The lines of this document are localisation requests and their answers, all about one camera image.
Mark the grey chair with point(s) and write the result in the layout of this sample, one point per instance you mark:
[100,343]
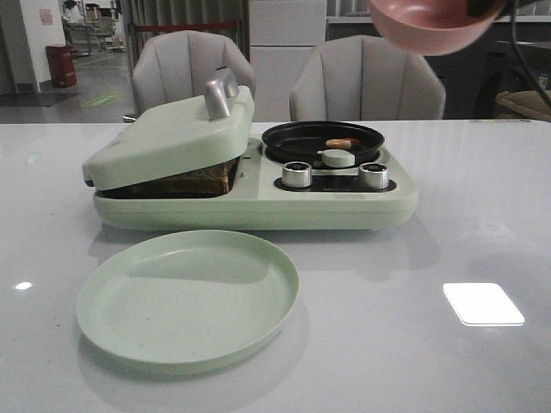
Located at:
[366,78]
[177,65]

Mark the silver control knob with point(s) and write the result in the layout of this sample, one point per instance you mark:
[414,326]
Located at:
[373,176]
[297,175]

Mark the bread slice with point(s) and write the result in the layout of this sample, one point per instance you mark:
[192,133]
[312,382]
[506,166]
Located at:
[205,182]

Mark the green breakfast maker lid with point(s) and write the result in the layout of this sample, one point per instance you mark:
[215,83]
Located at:
[177,137]

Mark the green breakfast maker base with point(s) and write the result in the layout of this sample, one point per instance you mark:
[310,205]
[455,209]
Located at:
[258,201]

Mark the black round frying pan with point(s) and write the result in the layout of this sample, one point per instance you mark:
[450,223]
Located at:
[304,141]

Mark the right grey chair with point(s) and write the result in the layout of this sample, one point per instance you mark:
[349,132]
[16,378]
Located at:
[366,78]

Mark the tan cushion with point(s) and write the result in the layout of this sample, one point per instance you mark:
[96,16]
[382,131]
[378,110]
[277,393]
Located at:
[521,105]

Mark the left grey chair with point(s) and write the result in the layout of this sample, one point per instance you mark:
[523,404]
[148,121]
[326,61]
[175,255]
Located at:
[177,65]

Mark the orange toy shrimp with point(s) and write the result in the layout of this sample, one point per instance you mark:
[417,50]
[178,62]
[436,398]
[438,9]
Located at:
[342,143]

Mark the white cabinet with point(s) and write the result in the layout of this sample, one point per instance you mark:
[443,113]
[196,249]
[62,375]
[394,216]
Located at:
[281,34]

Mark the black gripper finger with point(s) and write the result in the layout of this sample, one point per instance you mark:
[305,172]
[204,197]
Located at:
[480,8]

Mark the pink bowl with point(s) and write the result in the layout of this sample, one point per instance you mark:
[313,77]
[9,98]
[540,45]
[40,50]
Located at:
[429,28]

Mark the light green plate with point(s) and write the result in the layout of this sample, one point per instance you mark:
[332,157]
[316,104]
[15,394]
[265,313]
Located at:
[188,302]

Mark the left silver control knob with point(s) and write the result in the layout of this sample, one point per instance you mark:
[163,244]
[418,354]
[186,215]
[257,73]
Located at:
[297,175]

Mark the right silver control knob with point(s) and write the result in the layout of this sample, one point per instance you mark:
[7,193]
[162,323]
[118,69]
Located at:
[373,176]

